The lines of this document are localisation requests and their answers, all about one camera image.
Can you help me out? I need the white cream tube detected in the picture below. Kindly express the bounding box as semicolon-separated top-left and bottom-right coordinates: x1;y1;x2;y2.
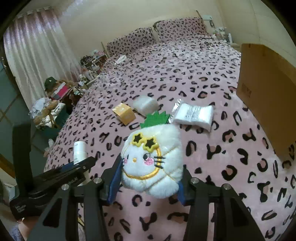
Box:
73;141;90;186

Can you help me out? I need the pineapple kitty plush pouch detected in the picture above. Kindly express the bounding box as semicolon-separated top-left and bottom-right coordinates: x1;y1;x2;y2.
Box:
121;111;184;199

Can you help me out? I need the yellow cardboard box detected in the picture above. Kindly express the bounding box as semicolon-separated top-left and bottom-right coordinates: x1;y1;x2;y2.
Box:
112;103;136;126

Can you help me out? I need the white cotton pads bag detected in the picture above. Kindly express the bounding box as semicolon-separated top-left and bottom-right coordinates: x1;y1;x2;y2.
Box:
169;99;214;132

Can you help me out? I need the clear plastic pack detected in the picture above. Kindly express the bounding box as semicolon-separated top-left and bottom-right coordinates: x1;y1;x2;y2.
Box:
132;95;159;116

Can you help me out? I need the leopard print pink blanket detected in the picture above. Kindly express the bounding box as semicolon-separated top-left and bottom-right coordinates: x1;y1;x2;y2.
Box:
45;37;295;240

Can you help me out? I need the brown teddy bear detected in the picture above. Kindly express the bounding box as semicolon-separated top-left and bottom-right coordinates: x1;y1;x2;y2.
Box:
34;100;59;125

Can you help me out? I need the pink and white box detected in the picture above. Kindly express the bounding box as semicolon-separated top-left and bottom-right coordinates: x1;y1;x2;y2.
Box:
50;82;70;100

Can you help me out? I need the green cap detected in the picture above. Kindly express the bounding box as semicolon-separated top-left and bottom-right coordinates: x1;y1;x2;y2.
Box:
44;77;57;92

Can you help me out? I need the cluttered left nightstand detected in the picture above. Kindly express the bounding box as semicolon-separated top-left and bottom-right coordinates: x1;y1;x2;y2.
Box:
79;50;108;86

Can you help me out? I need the white item on bed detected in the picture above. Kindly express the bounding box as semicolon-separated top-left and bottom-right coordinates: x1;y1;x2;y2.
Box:
114;55;127;65

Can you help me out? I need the white curtain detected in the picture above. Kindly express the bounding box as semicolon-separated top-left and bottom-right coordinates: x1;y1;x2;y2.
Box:
4;8;81;108

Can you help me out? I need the brown cardboard box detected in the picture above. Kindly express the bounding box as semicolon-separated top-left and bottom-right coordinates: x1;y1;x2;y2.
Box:
236;43;295;161

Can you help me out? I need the left leopard pillow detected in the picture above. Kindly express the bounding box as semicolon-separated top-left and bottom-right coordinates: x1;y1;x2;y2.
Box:
106;27;157;56

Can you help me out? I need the leopard pillow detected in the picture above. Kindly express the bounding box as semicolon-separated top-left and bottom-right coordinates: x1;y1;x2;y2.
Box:
106;27;157;56
153;17;209;42

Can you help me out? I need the right nightstand with bottles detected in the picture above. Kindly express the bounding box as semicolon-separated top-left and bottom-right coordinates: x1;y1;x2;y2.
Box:
204;15;240;51

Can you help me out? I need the right leopard pillow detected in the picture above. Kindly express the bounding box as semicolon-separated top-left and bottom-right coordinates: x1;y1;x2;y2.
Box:
153;17;209;42

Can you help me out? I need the white wardrobe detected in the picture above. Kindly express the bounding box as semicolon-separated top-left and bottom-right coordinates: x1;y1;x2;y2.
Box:
217;0;295;66

